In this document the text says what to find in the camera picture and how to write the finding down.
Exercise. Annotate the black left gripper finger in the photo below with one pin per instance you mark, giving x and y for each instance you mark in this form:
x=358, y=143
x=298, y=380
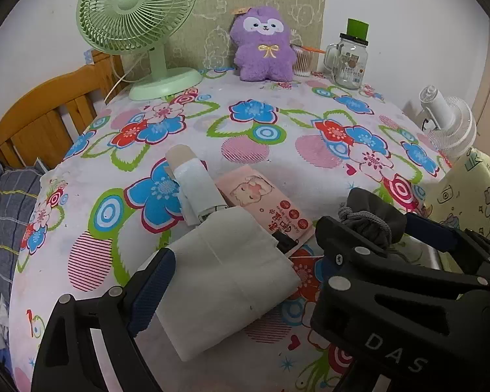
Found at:
x=67, y=360

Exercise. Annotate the green desk fan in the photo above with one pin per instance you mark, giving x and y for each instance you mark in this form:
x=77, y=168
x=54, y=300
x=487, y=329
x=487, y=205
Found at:
x=121, y=27

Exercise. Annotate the purple plush toy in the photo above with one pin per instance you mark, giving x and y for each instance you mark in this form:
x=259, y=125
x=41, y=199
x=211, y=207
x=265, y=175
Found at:
x=263, y=47

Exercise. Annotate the pink cartoon tissue pack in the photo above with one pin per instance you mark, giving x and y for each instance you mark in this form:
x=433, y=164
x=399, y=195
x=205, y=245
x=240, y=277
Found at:
x=275, y=212

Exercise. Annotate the glass mason jar mug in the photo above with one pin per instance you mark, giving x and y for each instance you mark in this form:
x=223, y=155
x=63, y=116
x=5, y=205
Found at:
x=346, y=60

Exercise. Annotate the white floor fan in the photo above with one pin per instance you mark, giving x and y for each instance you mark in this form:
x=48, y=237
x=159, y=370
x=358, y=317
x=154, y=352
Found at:
x=451, y=124

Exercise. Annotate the grey drawstring pouch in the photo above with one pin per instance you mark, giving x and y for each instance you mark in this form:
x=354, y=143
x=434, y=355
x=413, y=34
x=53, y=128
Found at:
x=371, y=217

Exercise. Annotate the white rolled bandage tube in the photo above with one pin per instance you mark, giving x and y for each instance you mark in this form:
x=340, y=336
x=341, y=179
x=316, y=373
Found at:
x=199, y=196

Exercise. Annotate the floral tablecloth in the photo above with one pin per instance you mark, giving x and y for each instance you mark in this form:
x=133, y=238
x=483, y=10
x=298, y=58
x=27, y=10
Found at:
x=110, y=203

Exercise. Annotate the white tissue pack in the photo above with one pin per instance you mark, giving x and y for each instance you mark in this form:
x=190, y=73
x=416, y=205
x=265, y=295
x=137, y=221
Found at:
x=229, y=273

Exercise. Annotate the grey plaid pillow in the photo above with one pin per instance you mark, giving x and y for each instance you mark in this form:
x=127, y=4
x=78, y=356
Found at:
x=19, y=189

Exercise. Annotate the yellow cartoon gift bag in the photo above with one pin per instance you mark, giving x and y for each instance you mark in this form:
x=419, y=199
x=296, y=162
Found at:
x=461, y=198

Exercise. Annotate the cotton swab jar orange lid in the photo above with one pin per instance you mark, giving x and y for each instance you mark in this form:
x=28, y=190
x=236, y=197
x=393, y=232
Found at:
x=304, y=57

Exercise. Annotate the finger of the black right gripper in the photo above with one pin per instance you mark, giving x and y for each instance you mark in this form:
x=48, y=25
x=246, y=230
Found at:
x=469, y=249
x=422, y=329

